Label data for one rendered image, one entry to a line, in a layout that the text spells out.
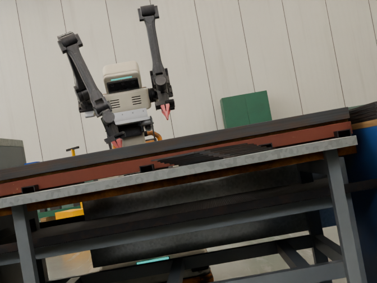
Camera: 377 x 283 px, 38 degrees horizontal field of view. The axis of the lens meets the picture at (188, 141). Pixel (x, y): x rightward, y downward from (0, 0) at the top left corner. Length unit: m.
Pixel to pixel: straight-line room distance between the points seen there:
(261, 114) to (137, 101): 8.94
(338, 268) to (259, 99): 9.98
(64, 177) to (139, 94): 1.15
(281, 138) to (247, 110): 9.89
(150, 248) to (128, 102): 0.85
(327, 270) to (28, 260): 1.08
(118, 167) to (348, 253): 0.88
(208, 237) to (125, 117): 0.83
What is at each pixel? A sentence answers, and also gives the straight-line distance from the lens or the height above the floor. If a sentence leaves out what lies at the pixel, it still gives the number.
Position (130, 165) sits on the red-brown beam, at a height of 0.78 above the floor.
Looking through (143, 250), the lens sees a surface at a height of 0.35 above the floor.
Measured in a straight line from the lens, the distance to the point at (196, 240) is 2.88.
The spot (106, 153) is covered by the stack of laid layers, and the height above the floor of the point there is 0.85.
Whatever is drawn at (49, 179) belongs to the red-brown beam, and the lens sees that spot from 2.14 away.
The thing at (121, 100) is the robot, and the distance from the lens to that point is 3.16.
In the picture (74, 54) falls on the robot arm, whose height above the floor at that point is 1.38.
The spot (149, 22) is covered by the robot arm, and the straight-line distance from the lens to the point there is 3.00.
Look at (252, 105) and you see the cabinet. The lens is 11.98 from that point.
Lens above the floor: 0.77
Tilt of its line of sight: 2 degrees up
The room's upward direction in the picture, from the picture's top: 10 degrees counter-clockwise
